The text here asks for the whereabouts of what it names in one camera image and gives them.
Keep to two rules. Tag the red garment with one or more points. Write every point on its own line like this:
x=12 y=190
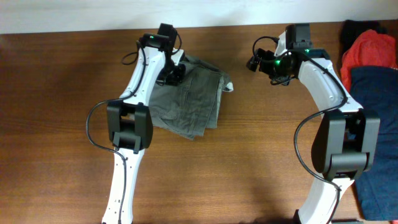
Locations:
x=370 y=49

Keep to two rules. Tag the black garment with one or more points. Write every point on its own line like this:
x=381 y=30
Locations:
x=351 y=30

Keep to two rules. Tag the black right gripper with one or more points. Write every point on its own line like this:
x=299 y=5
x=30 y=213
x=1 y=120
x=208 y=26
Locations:
x=265 y=66

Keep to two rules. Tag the navy blue garment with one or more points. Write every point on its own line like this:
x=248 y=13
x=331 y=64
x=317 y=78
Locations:
x=375 y=88

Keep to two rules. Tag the grey shorts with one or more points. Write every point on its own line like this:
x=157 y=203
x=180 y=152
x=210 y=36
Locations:
x=192 y=106

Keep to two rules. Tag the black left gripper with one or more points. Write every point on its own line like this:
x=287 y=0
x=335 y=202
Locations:
x=178 y=74

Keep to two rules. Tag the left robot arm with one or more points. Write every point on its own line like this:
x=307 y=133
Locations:
x=129 y=122

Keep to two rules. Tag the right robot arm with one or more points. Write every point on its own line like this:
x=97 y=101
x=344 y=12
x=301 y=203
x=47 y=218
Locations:
x=345 y=143

